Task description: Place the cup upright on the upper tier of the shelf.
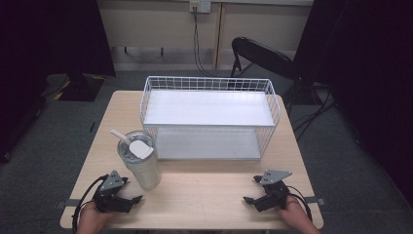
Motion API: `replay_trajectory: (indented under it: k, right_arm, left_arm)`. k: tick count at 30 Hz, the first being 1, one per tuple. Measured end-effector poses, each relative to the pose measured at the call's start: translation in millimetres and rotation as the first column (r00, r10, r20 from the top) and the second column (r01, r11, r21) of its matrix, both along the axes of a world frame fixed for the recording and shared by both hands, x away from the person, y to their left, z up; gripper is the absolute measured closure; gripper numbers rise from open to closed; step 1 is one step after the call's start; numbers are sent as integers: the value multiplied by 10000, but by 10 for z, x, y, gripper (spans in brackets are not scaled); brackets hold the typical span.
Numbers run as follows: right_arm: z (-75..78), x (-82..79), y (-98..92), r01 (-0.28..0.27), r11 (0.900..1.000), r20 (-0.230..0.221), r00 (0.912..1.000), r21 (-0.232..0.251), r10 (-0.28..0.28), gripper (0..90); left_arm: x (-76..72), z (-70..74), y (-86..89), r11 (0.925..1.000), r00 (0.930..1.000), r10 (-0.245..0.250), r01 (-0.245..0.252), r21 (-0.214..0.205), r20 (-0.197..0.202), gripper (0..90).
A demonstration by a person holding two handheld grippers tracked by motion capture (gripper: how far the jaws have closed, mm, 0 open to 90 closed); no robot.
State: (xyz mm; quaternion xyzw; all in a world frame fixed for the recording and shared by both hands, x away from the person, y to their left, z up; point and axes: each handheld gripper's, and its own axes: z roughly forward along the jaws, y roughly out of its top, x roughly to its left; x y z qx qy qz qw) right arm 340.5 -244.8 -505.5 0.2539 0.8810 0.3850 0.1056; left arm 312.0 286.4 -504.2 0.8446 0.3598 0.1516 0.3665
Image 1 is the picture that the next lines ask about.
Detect right hand-held gripper cable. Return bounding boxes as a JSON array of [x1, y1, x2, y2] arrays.
[[285, 184, 314, 223]]

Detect person's left hand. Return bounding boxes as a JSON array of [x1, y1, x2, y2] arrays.
[[75, 200, 119, 234]]

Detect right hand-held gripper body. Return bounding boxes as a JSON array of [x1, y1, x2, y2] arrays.
[[253, 169, 293, 214]]

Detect white wall socket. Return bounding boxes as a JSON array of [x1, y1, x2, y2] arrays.
[[189, 0, 212, 15]]

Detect black folding chair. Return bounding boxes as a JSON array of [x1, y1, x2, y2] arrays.
[[229, 36, 301, 108]]

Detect white wire shelf rack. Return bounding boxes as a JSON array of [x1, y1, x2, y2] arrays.
[[139, 75, 282, 161]]

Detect grey table strap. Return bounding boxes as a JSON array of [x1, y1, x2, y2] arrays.
[[56, 198, 83, 211], [303, 195, 326, 207]]

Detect hand-held gripper cable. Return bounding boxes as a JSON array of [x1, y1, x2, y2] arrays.
[[285, 184, 314, 223], [71, 174, 110, 234]]

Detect black floor cables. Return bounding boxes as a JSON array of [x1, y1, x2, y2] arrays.
[[290, 82, 339, 141]]

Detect left hand-held gripper cable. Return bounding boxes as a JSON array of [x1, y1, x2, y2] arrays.
[[71, 174, 110, 234]]

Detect person's right hand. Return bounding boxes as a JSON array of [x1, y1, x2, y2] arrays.
[[277, 194, 315, 228]]

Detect black stand base yellow tape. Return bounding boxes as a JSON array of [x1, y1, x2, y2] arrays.
[[53, 72, 107, 102]]

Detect black wall socket cable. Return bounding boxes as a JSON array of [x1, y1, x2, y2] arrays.
[[192, 7, 232, 79]]

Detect black curtain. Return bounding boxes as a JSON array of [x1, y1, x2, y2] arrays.
[[0, 0, 117, 164], [292, 0, 413, 209]]

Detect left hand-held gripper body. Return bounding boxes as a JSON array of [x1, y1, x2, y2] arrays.
[[92, 170, 133, 215]]

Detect cream tumbler with straw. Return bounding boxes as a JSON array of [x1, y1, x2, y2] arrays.
[[109, 129, 163, 191]]

